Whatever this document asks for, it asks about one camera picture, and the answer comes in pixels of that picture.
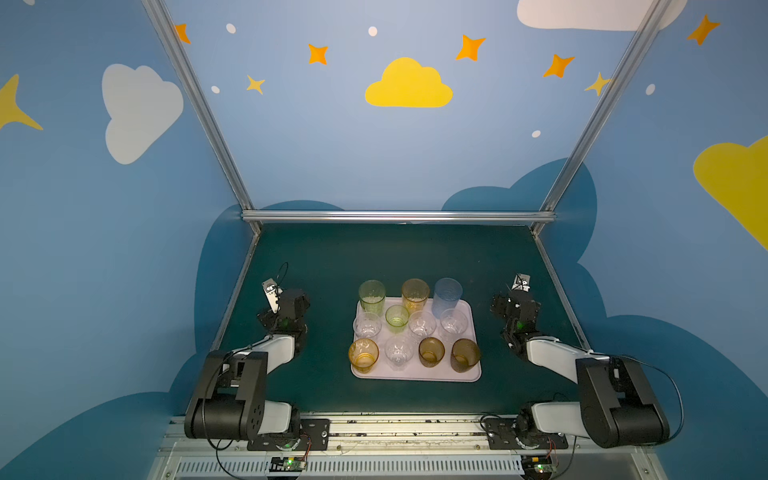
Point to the tall green tumbler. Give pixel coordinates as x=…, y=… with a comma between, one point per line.
x=372, y=296

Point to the aluminium back frame rail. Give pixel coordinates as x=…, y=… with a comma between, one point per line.
x=396, y=216

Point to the right green circuit board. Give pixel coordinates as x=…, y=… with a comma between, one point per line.
x=537, y=468

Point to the clear faceted glass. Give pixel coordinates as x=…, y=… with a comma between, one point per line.
x=454, y=322
x=422, y=324
x=367, y=325
x=399, y=351

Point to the tall amber tumbler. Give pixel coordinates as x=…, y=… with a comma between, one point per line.
x=415, y=293

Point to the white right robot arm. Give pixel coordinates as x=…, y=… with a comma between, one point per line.
x=617, y=405

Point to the aluminium right frame post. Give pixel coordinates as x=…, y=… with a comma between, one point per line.
x=633, y=56

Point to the pink plastic tray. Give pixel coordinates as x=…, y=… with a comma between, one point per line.
x=414, y=370

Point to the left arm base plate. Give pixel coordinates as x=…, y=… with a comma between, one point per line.
x=312, y=433

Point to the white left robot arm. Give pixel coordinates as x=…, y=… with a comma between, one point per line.
x=229, y=401

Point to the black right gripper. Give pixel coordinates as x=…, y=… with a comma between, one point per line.
x=516, y=306

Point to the left green circuit board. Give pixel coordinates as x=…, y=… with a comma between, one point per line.
x=287, y=465

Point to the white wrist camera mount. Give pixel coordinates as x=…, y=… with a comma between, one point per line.
x=521, y=282
x=272, y=291

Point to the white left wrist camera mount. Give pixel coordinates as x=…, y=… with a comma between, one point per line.
x=272, y=291

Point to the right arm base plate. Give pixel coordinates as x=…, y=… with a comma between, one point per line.
x=501, y=435

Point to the short brown textured cup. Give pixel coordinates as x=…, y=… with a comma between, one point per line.
x=431, y=351

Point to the short green glass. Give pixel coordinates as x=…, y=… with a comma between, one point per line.
x=397, y=318

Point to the dark brown textured tall cup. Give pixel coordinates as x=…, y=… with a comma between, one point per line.
x=465, y=354

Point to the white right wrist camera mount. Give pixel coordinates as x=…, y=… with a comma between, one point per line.
x=521, y=282

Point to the aluminium left frame post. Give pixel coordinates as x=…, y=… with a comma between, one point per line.
x=161, y=20

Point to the green circuit board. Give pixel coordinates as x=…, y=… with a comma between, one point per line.
x=287, y=465
x=537, y=468

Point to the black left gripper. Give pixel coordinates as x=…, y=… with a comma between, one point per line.
x=294, y=303

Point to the aluminium frame post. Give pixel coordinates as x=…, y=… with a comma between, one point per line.
x=161, y=20
x=633, y=56

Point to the frosted blue tall tumbler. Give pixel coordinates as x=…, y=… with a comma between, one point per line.
x=446, y=294

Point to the short yellow amber glass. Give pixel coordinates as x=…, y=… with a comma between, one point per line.
x=363, y=355

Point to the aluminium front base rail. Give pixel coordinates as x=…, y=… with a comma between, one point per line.
x=372, y=445

